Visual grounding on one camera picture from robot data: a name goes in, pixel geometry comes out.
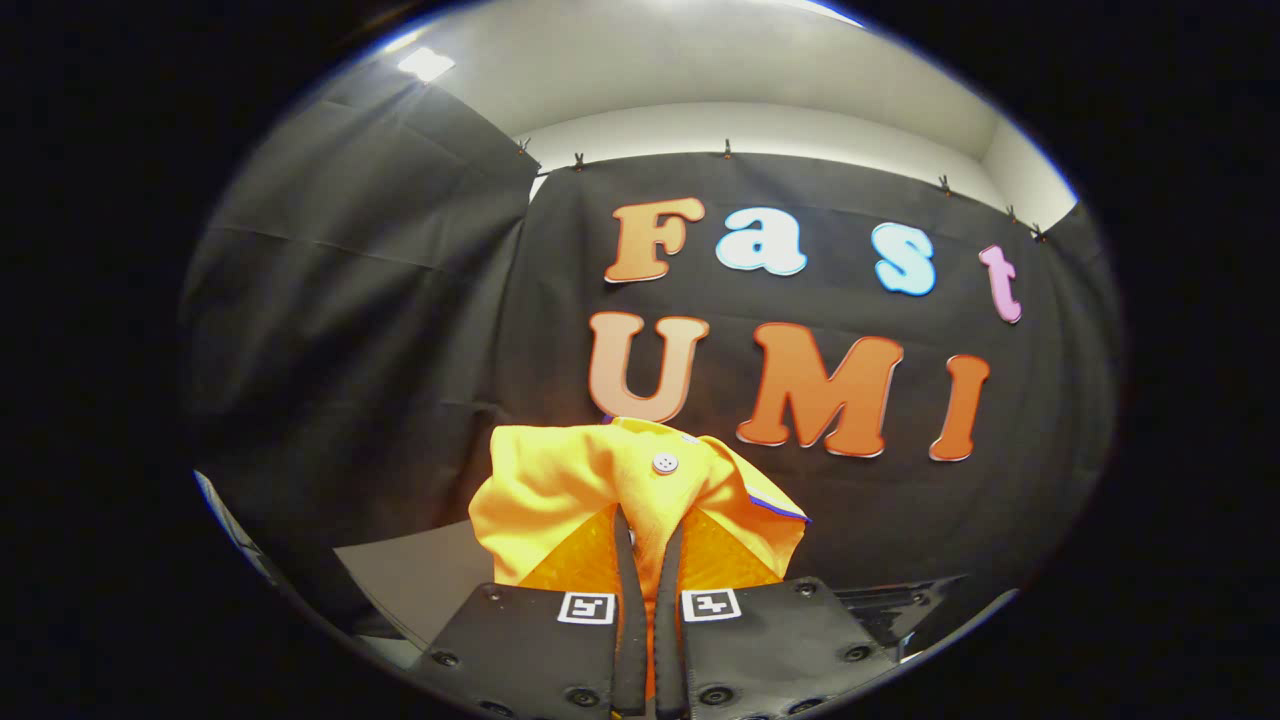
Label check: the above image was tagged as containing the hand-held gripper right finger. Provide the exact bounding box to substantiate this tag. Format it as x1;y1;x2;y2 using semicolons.
655;508;898;719

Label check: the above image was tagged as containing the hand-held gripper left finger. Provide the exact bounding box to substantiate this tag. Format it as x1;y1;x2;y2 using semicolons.
418;507;649;719

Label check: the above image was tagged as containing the orange polo shirt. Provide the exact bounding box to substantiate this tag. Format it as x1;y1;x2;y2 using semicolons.
468;416;812;601

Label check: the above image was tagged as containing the grey cabinet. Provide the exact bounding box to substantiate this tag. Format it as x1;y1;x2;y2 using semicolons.
333;518;503;653

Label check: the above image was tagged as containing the black backdrop cloth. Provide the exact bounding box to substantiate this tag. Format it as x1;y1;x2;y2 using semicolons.
180;75;1121;641

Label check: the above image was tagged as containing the row of black cloth clips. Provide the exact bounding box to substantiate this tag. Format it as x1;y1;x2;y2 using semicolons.
515;138;1049;244

